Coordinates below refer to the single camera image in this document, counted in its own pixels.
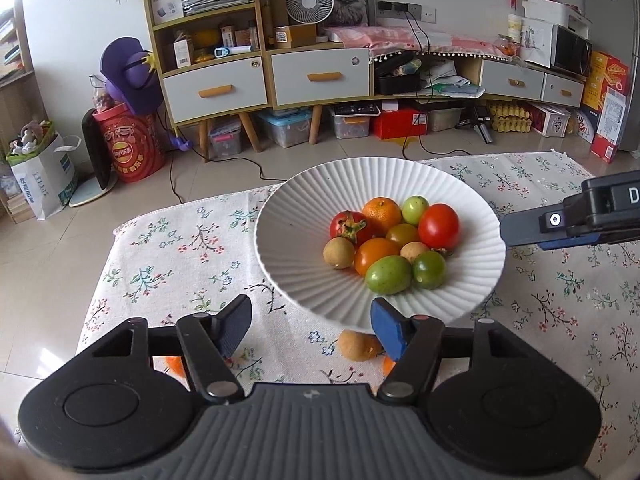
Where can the small green jujube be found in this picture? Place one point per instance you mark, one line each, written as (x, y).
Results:
(415, 209)

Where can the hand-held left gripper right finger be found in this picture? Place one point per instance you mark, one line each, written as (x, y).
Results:
(390, 327)

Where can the red and yellow cartons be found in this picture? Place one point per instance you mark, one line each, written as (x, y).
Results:
(605, 105)

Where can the low wooden cabinet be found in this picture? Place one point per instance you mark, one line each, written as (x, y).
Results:
(450, 100)

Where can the white low cabinet drawer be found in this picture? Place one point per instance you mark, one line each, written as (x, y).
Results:
(562, 91)
(512, 81)

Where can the white ribbed plate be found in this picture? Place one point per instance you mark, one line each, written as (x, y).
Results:
(295, 240)

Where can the white box with red print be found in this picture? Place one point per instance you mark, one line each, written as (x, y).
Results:
(550, 120)

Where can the large mandarin orange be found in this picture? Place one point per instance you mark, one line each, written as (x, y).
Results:
(382, 212)

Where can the pink cloth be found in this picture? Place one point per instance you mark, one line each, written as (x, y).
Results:
(400, 40)

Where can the purple hat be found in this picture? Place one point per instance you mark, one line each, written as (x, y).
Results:
(127, 75)

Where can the microwave oven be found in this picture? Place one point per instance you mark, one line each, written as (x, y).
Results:
(570, 52)

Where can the white desk fan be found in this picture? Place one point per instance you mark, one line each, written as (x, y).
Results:
(309, 2)

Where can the red cardboard box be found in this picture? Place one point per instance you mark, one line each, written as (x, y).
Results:
(400, 124)

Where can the stuffed toy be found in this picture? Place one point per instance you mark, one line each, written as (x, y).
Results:
(24, 139)

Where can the red tomato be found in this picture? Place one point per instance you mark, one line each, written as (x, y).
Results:
(438, 225)
(340, 222)

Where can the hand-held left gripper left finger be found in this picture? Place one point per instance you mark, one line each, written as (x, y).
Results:
(232, 325)

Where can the wooden shelf cabinet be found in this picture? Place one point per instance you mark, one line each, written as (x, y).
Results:
(262, 40)

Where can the black bag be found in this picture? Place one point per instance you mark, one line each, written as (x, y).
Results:
(397, 80)

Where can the black panel on round stand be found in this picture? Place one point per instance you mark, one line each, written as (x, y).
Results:
(97, 150)

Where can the brown kiwi fruit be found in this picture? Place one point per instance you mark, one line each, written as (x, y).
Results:
(356, 346)

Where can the floral tablecloth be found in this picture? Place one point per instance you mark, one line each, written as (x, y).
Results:
(175, 260)

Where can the large green jujube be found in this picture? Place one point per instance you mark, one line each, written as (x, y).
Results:
(389, 275)

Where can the yellow cherry tomato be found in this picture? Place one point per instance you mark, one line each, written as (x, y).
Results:
(402, 234)

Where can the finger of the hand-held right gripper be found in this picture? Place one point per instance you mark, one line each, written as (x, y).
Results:
(570, 242)
(525, 227)

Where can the grey refrigerator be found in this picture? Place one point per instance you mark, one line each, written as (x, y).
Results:
(632, 85)

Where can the white product box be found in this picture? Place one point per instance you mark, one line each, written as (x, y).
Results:
(166, 2)

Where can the orange tomato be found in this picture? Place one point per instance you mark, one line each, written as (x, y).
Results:
(375, 256)

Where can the small clear storage box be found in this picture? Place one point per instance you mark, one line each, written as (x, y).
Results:
(226, 139)

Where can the green tomato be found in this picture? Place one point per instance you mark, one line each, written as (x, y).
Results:
(429, 270)

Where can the wooden bookshelf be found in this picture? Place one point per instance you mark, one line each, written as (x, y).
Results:
(15, 100)

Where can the black camera gimbal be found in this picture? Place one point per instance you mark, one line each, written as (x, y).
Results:
(477, 120)

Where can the wall power strip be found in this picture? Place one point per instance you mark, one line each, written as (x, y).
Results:
(406, 10)

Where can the egg carton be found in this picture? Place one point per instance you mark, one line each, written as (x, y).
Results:
(510, 117)

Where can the red snack bucket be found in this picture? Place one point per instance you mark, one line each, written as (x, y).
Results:
(130, 145)

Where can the white paper bag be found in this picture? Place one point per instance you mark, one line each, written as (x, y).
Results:
(45, 180)

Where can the longan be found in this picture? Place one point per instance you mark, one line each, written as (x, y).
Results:
(414, 251)
(338, 253)

